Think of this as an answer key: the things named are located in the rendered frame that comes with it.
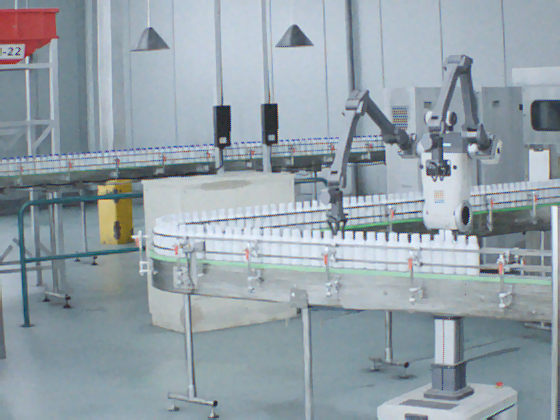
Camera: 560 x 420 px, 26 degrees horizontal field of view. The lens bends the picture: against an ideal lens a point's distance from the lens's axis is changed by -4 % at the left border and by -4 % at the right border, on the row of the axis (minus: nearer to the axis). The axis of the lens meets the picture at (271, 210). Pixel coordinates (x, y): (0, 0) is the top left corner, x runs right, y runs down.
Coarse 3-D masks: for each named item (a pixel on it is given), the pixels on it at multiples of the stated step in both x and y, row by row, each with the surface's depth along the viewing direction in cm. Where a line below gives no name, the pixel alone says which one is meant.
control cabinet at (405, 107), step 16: (384, 96) 1185; (400, 96) 1165; (416, 96) 1150; (432, 96) 1162; (384, 112) 1187; (400, 112) 1166; (416, 112) 1151; (464, 112) 1187; (416, 128) 1152; (400, 160) 1174; (400, 176) 1175; (416, 176) 1156; (400, 192) 1177
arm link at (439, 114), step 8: (448, 64) 568; (456, 64) 566; (464, 64) 566; (448, 72) 565; (456, 72) 565; (448, 80) 562; (456, 80) 566; (448, 88) 560; (440, 96) 559; (448, 96) 559; (440, 104) 556; (448, 104) 559; (432, 112) 556; (440, 112) 554; (432, 120) 554; (440, 120) 551; (432, 128) 553; (440, 128) 551
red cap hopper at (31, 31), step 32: (0, 32) 1150; (32, 32) 1169; (0, 64) 1155; (32, 64) 1172; (32, 96) 1237; (32, 128) 1239; (32, 192) 1244; (32, 224) 1250; (32, 256) 1252; (64, 288) 1204
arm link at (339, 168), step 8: (344, 104) 584; (360, 104) 578; (344, 112) 582; (352, 112) 578; (360, 112) 577; (344, 120) 579; (352, 120) 577; (344, 128) 577; (352, 128) 577; (344, 136) 575; (352, 136) 577; (344, 144) 573; (336, 152) 574; (344, 152) 572; (336, 160) 572; (344, 160) 572; (336, 168) 570; (344, 168) 571; (328, 176) 571; (336, 176) 568; (344, 176) 571; (328, 184) 571; (336, 184) 569
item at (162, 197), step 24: (144, 192) 1003; (168, 192) 970; (192, 192) 962; (216, 192) 974; (240, 192) 987; (264, 192) 1000; (288, 192) 1014; (192, 216) 963; (168, 312) 985; (192, 312) 967; (216, 312) 980; (240, 312) 993; (264, 312) 1008; (288, 312) 1021
